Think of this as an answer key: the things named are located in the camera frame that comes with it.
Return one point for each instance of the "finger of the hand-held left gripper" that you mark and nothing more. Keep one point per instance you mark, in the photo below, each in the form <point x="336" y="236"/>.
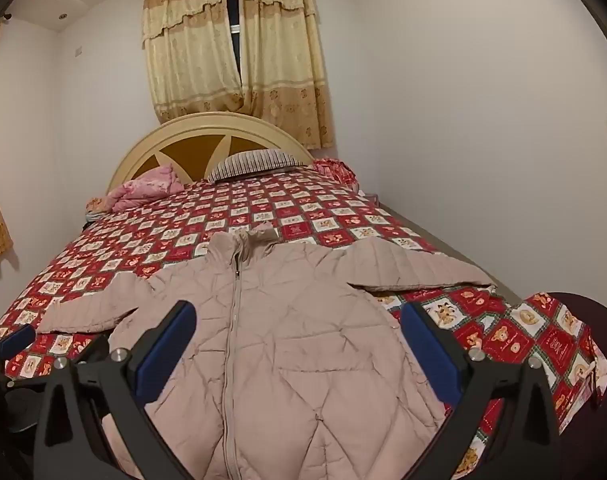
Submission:
<point x="16" y="340"/>

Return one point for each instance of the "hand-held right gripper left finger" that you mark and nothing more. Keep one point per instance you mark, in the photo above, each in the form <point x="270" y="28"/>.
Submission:
<point x="167" y="352"/>

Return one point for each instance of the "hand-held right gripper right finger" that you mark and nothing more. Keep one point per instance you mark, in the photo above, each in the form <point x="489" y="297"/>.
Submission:
<point x="428" y="355"/>

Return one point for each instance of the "beige quilted zip jacket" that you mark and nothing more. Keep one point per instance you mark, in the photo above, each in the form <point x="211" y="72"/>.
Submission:
<point x="293" y="335"/>

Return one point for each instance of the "dark round stool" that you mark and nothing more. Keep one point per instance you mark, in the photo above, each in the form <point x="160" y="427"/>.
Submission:
<point x="591" y="310"/>

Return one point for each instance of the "pink pillow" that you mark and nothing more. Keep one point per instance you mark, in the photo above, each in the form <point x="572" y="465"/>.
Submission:
<point x="143" y="185"/>

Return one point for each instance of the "red checked printed bedspread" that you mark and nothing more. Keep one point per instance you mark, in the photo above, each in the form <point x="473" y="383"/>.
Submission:
<point x="308" y="205"/>

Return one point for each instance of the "red patterned cloth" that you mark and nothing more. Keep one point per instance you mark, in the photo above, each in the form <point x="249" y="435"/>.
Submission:
<point x="336" y="169"/>

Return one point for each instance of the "striped pillow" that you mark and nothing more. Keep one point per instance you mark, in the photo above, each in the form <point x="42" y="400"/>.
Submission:
<point x="256" y="164"/>

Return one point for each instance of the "cream wooden bed headboard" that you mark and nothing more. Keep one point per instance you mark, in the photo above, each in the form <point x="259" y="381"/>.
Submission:
<point x="208" y="122"/>

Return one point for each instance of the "cream floral curtain panel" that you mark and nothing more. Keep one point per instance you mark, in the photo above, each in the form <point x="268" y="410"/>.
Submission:
<point x="193" y="60"/>
<point x="283" y="60"/>

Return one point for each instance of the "recessed ceiling light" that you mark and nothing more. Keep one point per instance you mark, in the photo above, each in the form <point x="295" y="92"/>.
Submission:
<point x="61" y="16"/>

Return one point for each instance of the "window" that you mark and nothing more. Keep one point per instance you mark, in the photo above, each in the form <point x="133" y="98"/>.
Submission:
<point x="235" y="20"/>

